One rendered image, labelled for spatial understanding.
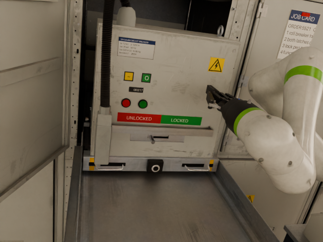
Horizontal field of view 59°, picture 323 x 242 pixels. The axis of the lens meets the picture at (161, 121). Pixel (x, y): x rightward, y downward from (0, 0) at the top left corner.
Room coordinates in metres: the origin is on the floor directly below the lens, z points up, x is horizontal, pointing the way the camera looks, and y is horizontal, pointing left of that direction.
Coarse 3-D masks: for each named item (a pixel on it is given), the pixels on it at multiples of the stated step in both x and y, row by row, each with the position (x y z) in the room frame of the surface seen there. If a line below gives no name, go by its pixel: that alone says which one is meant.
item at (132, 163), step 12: (84, 156) 0.90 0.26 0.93; (120, 156) 0.94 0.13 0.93; (132, 156) 0.96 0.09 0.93; (216, 156) 1.07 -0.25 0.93; (84, 168) 0.90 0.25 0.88; (108, 168) 0.92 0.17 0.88; (120, 168) 0.93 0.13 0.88; (132, 168) 0.95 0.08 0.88; (144, 168) 0.96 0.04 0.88; (168, 168) 0.98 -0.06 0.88; (180, 168) 1.00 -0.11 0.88; (192, 168) 1.01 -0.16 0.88; (216, 168) 1.04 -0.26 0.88
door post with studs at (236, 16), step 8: (232, 0) 1.27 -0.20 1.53; (240, 0) 1.27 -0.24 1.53; (232, 8) 1.26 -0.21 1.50; (240, 8) 1.27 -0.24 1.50; (232, 16) 1.27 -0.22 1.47; (240, 16) 1.28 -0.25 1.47; (232, 24) 1.27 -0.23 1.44; (240, 24) 1.28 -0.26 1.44; (232, 32) 1.27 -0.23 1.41; (240, 32) 1.28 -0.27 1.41
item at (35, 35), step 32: (0, 0) 0.78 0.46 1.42; (32, 0) 0.91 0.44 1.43; (64, 0) 1.09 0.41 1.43; (0, 32) 0.78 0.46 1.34; (32, 32) 0.91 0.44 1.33; (0, 64) 0.77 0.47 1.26; (32, 64) 0.88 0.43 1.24; (0, 96) 0.76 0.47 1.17; (32, 96) 0.90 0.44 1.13; (0, 128) 0.75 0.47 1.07; (32, 128) 0.89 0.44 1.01; (0, 160) 0.74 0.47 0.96; (32, 160) 0.89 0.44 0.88; (0, 192) 0.73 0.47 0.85
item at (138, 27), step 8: (112, 24) 0.93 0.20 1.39; (136, 24) 1.11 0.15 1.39; (144, 24) 1.17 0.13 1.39; (160, 32) 0.97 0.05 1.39; (168, 32) 0.98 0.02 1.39; (176, 32) 1.06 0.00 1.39; (184, 32) 1.11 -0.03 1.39; (192, 32) 1.17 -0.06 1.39; (200, 32) 1.24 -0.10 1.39; (96, 40) 1.08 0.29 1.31; (216, 40) 1.02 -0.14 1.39; (224, 40) 1.03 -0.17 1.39; (232, 40) 1.05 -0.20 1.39; (96, 48) 0.99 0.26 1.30; (96, 56) 0.92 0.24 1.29; (96, 64) 0.91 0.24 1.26; (96, 72) 0.92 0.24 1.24; (160, 136) 1.01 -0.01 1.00
